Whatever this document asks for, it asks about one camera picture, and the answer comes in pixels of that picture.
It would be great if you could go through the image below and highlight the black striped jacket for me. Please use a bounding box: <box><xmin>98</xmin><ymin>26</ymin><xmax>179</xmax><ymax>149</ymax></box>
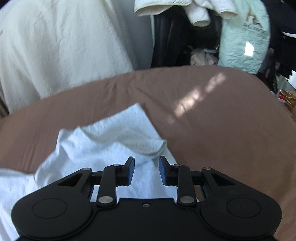
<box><xmin>260</xmin><ymin>0</ymin><xmax>296</xmax><ymax>80</ymax></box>

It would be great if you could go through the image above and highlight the black hanging garment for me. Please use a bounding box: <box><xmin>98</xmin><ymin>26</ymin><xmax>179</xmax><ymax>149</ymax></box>
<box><xmin>150</xmin><ymin>13</ymin><xmax>223</xmax><ymax>69</ymax></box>

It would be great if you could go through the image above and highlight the white quilted jacket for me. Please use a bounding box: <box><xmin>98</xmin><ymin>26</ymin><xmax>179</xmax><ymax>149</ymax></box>
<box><xmin>134</xmin><ymin>0</ymin><xmax>238</xmax><ymax>27</ymax></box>

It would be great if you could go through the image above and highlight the beige crumpled cloth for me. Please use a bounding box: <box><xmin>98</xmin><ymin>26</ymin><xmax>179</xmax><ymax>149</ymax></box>
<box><xmin>190</xmin><ymin>47</ymin><xmax>219</xmax><ymax>66</ymax></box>

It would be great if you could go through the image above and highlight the brown bed sheet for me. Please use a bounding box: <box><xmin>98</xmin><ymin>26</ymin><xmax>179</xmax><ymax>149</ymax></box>
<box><xmin>0</xmin><ymin>65</ymin><xmax>296</xmax><ymax>241</ymax></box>

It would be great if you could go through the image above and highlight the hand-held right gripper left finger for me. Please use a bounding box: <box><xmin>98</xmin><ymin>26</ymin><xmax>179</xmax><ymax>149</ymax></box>
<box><xmin>57</xmin><ymin>156</ymin><xmax>136</xmax><ymax>208</ymax></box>

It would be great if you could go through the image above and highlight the light grey t-shirt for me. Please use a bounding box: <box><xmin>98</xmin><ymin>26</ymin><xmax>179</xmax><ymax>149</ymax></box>
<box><xmin>0</xmin><ymin>103</ymin><xmax>178</xmax><ymax>241</ymax></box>

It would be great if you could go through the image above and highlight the mint quilted jacket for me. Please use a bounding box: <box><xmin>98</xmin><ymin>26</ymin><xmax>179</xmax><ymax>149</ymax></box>
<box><xmin>218</xmin><ymin>0</ymin><xmax>271</xmax><ymax>75</ymax></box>

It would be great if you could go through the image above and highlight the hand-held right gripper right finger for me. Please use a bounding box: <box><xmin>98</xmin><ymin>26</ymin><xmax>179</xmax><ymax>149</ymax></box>
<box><xmin>159</xmin><ymin>155</ymin><xmax>236</xmax><ymax>207</ymax></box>

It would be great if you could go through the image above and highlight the red and gold package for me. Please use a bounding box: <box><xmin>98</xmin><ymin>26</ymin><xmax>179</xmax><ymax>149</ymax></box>
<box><xmin>277</xmin><ymin>90</ymin><xmax>296</xmax><ymax>105</ymax></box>

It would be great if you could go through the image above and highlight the beige curtain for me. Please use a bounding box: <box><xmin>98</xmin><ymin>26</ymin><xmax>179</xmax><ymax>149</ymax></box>
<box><xmin>0</xmin><ymin>88</ymin><xmax>10</xmax><ymax>119</ymax></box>

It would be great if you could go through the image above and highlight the white cloth cover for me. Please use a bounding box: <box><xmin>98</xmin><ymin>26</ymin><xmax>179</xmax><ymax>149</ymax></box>
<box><xmin>0</xmin><ymin>0</ymin><xmax>135</xmax><ymax>115</ymax></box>

